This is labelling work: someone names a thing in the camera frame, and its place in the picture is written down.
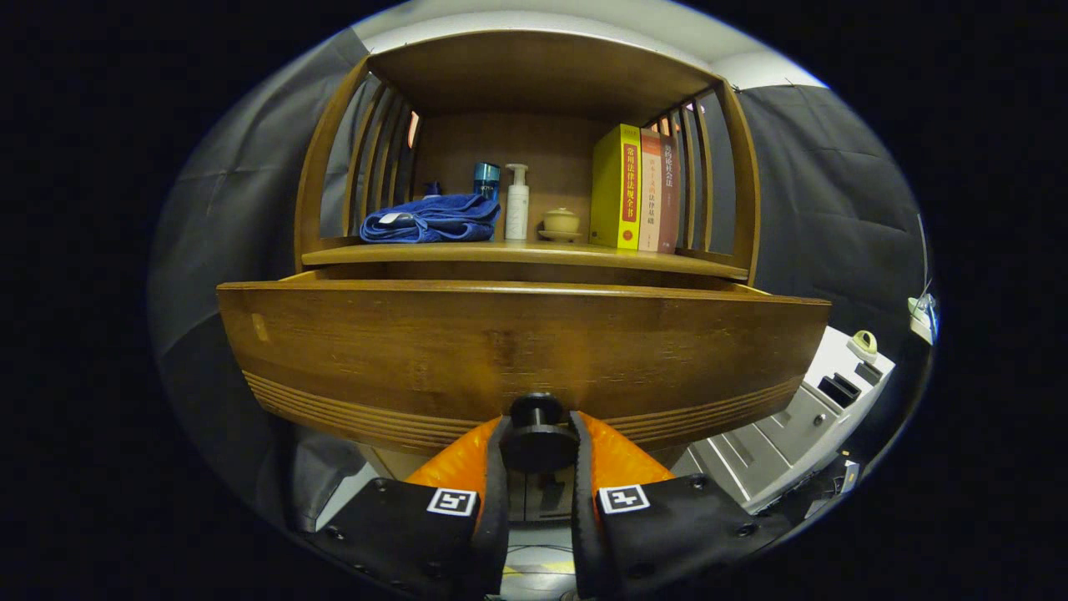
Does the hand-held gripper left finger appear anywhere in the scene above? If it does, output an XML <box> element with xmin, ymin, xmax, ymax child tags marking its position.
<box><xmin>305</xmin><ymin>415</ymin><xmax>511</xmax><ymax>601</ymax></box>

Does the orange and white book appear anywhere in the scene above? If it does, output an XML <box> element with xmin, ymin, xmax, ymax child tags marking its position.
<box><xmin>638</xmin><ymin>128</ymin><xmax>664</xmax><ymax>253</ymax></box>

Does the folded blue towel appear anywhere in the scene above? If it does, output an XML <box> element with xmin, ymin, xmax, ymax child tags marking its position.
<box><xmin>360</xmin><ymin>194</ymin><xmax>501</xmax><ymax>245</ymax></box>

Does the white desk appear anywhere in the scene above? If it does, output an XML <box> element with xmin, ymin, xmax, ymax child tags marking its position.
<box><xmin>908</xmin><ymin>280</ymin><xmax>939</xmax><ymax>346</ymax></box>

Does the wooden countertop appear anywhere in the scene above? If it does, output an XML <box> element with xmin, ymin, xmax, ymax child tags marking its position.
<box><xmin>302</xmin><ymin>240</ymin><xmax>750</xmax><ymax>280</ymax></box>

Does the yellow book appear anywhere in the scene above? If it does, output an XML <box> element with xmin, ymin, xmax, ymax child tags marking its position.
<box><xmin>589</xmin><ymin>124</ymin><xmax>642</xmax><ymax>250</ymax></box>

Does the white side cabinet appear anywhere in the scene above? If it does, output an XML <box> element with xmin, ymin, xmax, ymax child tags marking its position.
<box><xmin>672</xmin><ymin>326</ymin><xmax>896</xmax><ymax>514</ymax></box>

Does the white pump bottle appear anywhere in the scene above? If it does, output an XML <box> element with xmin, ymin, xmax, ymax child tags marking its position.
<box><xmin>505</xmin><ymin>164</ymin><xmax>531</xmax><ymax>241</ymax></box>

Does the brown book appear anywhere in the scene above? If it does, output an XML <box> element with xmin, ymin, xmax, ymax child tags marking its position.
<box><xmin>658</xmin><ymin>134</ymin><xmax>682</xmax><ymax>255</ymax></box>

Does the beige lidded teacup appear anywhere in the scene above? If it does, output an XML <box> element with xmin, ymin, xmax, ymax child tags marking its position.
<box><xmin>538</xmin><ymin>208</ymin><xmax>582</xmax><ymax>243</ymax></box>

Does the wooden cabinet with slatted sides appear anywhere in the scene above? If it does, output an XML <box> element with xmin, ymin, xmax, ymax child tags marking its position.
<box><xmin>294</xmin><ymin>31</ymin><xmax>762</xmax><ymax>523</ymax></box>

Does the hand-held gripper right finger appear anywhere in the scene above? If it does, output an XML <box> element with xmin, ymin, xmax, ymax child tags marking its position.
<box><xmin>570</xmin><ymin>411</ymin><xmax>793</xmax><ymax>600</ymax></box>

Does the wooden drawer with black knob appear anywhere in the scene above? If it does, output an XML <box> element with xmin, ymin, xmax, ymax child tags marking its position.
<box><xmin>217</xmin><ymin>280</ymin><xmax>833</xmax><ymax>477</ymax></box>

